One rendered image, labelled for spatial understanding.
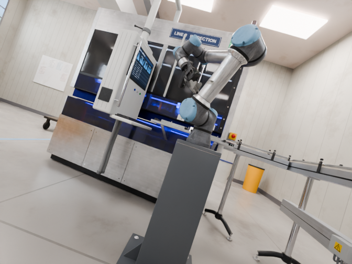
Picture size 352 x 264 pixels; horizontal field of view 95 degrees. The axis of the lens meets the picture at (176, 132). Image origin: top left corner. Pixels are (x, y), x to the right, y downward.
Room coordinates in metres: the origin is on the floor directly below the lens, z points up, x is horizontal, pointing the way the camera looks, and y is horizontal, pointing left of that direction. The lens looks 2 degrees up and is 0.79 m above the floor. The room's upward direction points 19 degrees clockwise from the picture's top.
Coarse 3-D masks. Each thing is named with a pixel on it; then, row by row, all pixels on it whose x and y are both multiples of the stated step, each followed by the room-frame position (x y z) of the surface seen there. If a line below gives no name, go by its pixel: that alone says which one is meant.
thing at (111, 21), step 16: (96, 16) 2.09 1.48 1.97; (112, 16) 2.05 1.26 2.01; (128, 16) 2.00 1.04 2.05; (144, 16) 1.96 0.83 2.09; (112, 32) 2.03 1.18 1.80; (160, 32) 1.91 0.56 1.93; (208, 32) 1.81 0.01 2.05; (224, 32) 1.77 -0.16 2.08; (208, 48) 1.80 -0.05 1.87; (224, 48) 1.76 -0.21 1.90; (80, 64) 2.09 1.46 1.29; (160, 64) 1.89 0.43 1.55; (160, 96) 1.86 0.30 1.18
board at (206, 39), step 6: (174, 30) 1.88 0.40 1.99; (180, 30) 1.86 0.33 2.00; (186, 30) 1.85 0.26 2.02; (174, 36) 1.87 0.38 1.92; (180, 36) 1.86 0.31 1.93; (186, 36) 1.85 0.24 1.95; (198, 36) 1.82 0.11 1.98; (204, 36) 1.81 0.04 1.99; (210, 36) 1.80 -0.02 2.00; (216, 36) 1.78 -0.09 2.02; (204, 42) 1.80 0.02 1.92; (210, 42) 1.79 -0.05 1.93; (216, 42) 1.78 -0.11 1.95
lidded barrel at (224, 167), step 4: (220, 160) 4.50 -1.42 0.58; (224, 160) 4.45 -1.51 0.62; (220, 164) 4.48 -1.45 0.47; (224, 164) 4.44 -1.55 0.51; (228, 164) 4.45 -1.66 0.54; (232, 164) 4.53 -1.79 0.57; (220, 168) 4.47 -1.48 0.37; (224, 168) 4.45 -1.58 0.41; (228, 168) 4.47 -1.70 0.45; (216, 172) 4.52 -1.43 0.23; (220, 172) 4.47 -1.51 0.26; (224, 172) 4.45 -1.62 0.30; (228, 172) 4.51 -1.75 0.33; (216, 176) 4.50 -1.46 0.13; (220, 176) 4.47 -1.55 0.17; (224, 176) 4.47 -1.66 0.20; (216, 180) 4.49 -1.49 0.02; (220, 180) 4.47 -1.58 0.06; (224, 180) 4.50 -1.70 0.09
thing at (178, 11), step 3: (177, 0) 2.01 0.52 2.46; (177, 3) 2.06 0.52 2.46; (180, 3) 2.08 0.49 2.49; (177, 6) 2.11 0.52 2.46; (180, 6) 2.12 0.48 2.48; (177, 9) 2.17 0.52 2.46; (180, 9) 2.16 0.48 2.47; (177, 12) 2.17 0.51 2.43; (180, 12) 2.18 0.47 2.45; (177, 15) 2.17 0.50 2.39; (174, 18) 2.18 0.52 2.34; (177, 18) 2.17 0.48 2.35; (177, 21) 2.19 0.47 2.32
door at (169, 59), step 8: (168, 48) 1.89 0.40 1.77; (168, 56) 1.89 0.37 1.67; (192, 56) 1.83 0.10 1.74; (168, 64) 1.88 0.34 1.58; (176, 64) 1.86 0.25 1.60; (200, 64) 1.81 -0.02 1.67; (160, 72) 1.89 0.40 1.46; (168, 72) 1.87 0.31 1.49; (176, 72) 1.86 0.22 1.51; (160, 80) 1.88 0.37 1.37; (168, 80) 1.87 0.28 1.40; (176, 80) 1.85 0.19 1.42; (160, 88) 1.88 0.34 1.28; (168, 88) 1.86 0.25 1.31; (176, 88) 1.84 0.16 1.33; (184, 88) 1.83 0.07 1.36; (176, 96) 1.84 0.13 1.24; (184, 96) 1.82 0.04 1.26
